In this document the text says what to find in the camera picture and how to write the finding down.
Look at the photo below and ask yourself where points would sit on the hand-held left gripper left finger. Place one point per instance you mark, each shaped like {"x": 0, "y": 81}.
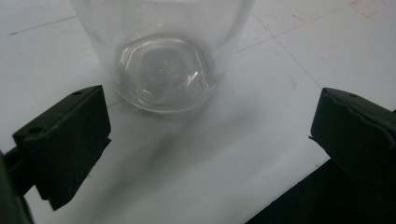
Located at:
{"x": 65, "y": 140}

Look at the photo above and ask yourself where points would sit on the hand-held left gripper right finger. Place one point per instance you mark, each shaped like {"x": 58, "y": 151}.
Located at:
{"x": 358, "y": 140}

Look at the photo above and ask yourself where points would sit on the white foam board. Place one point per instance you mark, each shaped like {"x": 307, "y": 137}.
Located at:
{"x": 218, "y": 174}

